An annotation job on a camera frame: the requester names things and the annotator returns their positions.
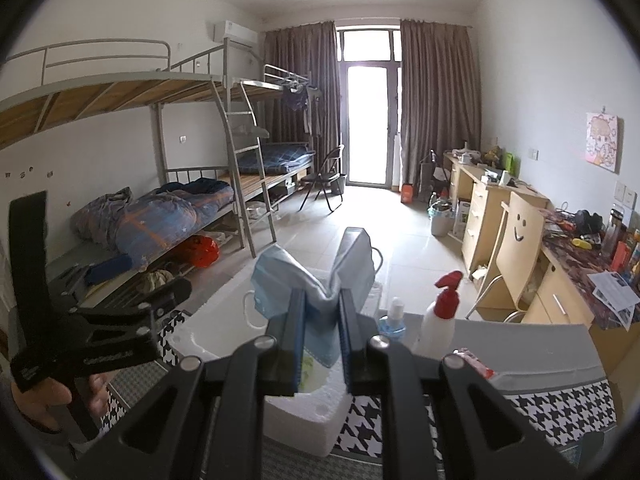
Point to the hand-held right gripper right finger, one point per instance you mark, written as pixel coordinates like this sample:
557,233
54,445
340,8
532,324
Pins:
350,350

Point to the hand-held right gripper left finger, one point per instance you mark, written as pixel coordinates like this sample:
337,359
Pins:
300,355

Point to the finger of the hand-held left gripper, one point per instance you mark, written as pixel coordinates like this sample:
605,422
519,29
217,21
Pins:
155,297

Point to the white foam box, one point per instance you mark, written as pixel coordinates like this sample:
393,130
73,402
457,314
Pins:
225,320

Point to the blue face mask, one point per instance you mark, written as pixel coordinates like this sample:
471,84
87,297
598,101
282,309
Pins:
280,280

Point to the person's left forearm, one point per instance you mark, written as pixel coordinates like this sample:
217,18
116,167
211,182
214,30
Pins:
35,455

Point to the person's left hand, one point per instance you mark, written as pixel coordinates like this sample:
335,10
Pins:
42,405

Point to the beige cloth bundle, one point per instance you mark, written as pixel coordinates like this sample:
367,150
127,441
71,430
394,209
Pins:
155,280

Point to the pale green packet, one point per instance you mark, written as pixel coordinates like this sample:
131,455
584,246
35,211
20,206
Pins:
314,372

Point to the small blue bottle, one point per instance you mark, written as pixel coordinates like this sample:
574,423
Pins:
395,327

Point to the blue folded cloth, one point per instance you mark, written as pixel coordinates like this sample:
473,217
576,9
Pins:
107,270

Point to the red plastic bag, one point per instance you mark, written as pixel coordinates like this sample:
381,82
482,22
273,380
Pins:
202,252

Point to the blue orange quilt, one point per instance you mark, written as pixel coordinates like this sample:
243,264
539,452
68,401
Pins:
160,220

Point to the white spray bottle red top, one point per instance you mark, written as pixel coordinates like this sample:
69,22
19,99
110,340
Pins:
437,325

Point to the grey-blue crumpled blanket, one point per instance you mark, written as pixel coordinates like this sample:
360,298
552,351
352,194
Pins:
97,215

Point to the red snack packet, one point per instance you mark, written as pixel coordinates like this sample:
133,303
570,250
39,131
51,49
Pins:
475,362

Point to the white trash bin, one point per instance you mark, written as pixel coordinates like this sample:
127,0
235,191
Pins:
441,220

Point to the orange bag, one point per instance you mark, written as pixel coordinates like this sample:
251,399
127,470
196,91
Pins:
409,192

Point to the white carton box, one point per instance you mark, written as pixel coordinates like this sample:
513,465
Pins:
460,217

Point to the black folding chair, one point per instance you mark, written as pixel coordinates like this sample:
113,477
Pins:
320,178

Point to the blue plaid mattress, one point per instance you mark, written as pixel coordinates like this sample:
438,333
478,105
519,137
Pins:
272,157

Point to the light wooden desk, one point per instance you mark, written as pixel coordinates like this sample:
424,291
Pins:
560,305
482,220

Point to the houndstooth tablecloth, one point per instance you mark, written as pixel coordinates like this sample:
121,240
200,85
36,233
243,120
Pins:
550,350

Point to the wooden chair with smiley face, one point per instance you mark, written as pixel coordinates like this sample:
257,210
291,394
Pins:
520,240

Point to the grey metal bunk bed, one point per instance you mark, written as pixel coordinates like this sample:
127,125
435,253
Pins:
270,91
100,80

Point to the glass balcony door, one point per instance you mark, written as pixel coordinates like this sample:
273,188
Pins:
367,120

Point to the dark patterned desk cloth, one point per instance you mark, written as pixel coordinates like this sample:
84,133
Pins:
570,260

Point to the dark hanging clothes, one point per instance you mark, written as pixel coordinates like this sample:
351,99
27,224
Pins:
300,100

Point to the green box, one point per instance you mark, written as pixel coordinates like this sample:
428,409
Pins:
507,161

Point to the yellow object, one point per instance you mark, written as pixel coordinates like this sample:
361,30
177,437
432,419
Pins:
580,242

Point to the printed paper sheets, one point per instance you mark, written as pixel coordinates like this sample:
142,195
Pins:
612,292

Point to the black bag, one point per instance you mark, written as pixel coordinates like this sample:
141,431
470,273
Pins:
587,220

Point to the brown curtain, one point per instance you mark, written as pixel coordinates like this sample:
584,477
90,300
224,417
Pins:
440,90
300,50

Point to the white air conditioner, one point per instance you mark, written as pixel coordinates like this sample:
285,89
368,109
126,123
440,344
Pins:
235,32

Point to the red box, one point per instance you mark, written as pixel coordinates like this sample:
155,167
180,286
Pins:
622,255

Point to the clear bottle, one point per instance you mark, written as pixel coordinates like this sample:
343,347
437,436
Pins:
612,230

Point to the white wall switch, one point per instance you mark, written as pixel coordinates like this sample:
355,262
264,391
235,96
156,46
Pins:
622,193

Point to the wall poster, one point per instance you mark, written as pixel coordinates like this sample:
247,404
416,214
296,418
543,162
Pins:
602,140

